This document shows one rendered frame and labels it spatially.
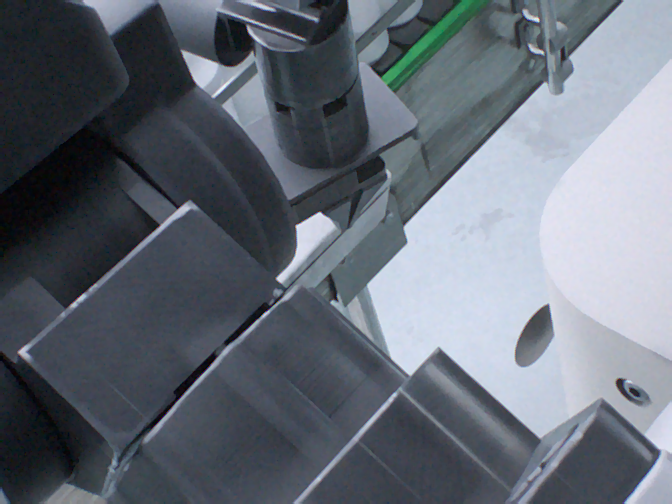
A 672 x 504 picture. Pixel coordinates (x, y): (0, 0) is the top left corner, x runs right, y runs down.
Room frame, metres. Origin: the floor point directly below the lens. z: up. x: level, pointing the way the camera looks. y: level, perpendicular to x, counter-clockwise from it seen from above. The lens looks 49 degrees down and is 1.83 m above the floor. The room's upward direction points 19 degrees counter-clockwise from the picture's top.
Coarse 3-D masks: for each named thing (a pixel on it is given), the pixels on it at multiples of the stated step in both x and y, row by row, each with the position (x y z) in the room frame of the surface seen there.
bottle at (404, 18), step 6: (384, 0) 0.98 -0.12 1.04; (390, 0) 0.98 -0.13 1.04; (396, 0) 0.98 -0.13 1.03; (420, 0) 0.99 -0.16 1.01; (384, 6) 0.98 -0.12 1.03; (390, 6) 0.98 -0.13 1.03; (414, 6) 0.98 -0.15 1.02; (420, 6) 0.99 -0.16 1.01; (384, 12) 0.98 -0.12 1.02; (408, 12) 0.98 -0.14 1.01; (414, 12) 0.98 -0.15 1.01; (402, 18) 0.98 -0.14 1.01; (408, 18) 0.98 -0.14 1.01; (396, 24) 0.98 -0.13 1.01; (402, 24) 0.98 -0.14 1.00
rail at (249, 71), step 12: (408, 0) 0.96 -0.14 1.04; (396, 12) 0.95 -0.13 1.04; (384, 24) 0.94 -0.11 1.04; (360, 36) 0.93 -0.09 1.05; (372, 36) 0.93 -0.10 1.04; (360, 48) 0.93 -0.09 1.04; (252, 60) 0.87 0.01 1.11; (240, 72) 0.86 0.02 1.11; (252, 72) 0.86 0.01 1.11; (228, 84) 0.85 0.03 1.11; (240, 84) 0.85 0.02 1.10; (216, 96) 0.84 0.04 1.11; (228, 96) 0.85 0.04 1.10
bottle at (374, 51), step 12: (348, 0) 0.94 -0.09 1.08; (360, 0) 0.94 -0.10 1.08; (372, 0) 0.95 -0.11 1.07; (360, 12) 0.94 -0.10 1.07; (372, 12) 0.94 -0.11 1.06; (360, 24) 0.94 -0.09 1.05; (372, 24) 0.94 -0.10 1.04; (384, 36) 0.95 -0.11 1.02; (372, 48) 0.94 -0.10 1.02; (384, 48) 0.95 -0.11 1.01; (360, 60) 0.94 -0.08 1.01; (372, 60) 0.94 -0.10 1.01
